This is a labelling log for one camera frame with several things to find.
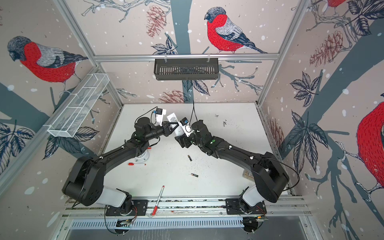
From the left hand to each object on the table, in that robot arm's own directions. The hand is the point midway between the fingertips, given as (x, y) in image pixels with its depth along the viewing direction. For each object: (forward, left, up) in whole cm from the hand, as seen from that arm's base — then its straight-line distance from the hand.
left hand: (178, 124), depth 78 cm
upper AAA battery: (-8, -6, -23) cm, 25 cm away
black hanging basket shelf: (+48, -2, +4) cm, 48 cm away
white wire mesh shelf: (-3, +53, +6) cm, 53 cm away
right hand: (-3, -1, -6) cm, 7 cm away
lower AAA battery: (-19, -8, -23) cm, 31 cm away
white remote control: (-2, 0, -4) cm, 4 cm away
